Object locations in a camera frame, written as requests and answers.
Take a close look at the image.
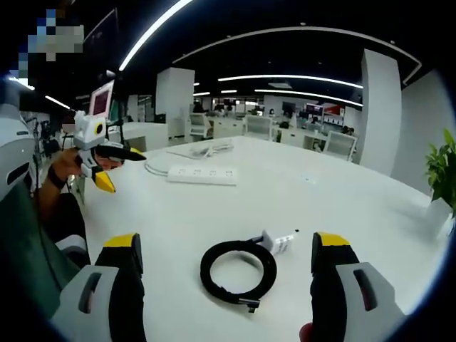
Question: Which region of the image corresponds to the pink screen monitor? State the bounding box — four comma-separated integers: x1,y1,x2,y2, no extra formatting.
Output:
88,79,115,119

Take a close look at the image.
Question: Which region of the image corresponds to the white background desk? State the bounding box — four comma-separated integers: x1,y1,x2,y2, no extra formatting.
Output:
105,122,169,153

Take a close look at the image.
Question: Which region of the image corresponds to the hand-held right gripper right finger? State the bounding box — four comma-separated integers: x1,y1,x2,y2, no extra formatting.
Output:
309,231,410,342

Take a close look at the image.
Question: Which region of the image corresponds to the green potted plant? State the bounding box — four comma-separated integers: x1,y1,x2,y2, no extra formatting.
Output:
425,128,456,215

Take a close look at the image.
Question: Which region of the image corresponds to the white power strip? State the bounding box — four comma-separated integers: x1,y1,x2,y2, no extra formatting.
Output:
166,165,239,187

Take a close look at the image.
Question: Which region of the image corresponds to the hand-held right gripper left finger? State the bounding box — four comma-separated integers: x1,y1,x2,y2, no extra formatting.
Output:
51,233,147,342

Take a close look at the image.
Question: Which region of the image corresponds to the white power strip cable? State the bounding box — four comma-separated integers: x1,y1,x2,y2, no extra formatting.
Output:
143,139,234,178

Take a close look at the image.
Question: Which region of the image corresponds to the person's right hand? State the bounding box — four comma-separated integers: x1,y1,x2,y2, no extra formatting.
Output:
298,321,315,342

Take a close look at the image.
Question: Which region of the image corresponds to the white charger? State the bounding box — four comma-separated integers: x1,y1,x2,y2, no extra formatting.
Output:
253,229,297,255

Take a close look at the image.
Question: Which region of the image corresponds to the white plant pot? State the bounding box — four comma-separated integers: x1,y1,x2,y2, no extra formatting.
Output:
423,197,456,247

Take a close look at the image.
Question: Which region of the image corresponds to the white worn chest device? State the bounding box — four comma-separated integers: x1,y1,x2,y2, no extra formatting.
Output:
0,102,37,202

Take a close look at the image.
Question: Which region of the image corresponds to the person's left hand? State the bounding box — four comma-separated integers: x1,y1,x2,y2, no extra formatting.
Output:
51,147,124,181

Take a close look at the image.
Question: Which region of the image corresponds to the long ceiling light strip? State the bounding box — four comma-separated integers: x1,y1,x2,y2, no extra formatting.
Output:
118,0,195,72
217,73,365,90
254,88,364,108

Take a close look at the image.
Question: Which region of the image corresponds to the black wristband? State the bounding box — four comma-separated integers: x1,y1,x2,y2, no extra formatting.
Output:
46,165,68,190

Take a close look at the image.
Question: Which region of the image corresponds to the black coiled charging cable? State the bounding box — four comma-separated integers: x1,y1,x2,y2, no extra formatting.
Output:
199,239,279,317

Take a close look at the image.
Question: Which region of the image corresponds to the person's green clothing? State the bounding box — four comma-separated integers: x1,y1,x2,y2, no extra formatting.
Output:
0,176,92,321

